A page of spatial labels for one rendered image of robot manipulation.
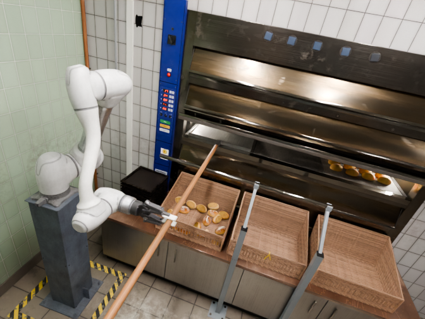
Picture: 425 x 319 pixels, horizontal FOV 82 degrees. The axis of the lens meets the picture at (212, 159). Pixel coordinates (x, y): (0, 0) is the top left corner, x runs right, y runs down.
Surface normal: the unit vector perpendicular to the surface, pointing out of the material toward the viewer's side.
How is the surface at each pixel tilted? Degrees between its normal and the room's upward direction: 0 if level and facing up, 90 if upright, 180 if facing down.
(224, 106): 70
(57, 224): 90
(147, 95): 90
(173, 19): 90
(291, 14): 90
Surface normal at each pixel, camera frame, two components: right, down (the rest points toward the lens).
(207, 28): -0.28, 0.43
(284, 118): -0.20, 0.11
